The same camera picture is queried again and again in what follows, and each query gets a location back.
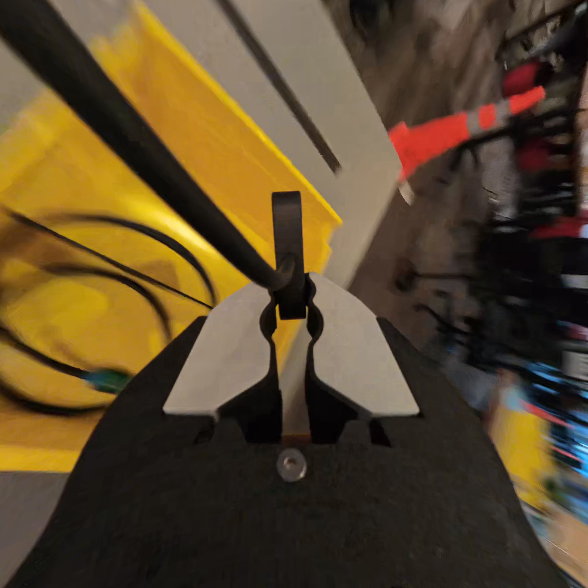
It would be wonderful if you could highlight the yellow storage bin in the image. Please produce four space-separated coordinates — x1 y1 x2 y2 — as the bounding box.
0 2 344 474

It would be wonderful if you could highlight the black square adapter hub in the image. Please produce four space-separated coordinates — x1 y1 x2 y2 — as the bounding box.
271 190 307 321

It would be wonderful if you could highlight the thin braided green-plug HDMI cable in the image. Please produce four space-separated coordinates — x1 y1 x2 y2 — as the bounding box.
0 211 219 416

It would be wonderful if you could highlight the thick braided green-plug HDMI cable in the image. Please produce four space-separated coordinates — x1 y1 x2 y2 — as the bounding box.
0 0 297 292

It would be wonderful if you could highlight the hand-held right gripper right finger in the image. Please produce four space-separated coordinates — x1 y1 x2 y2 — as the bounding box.
305 272 421 444

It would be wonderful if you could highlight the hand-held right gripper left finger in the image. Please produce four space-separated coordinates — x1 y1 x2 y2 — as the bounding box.
162 280 283 444

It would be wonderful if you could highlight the orange reflective cone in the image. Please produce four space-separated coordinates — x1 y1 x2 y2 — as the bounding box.
388 85 547 184

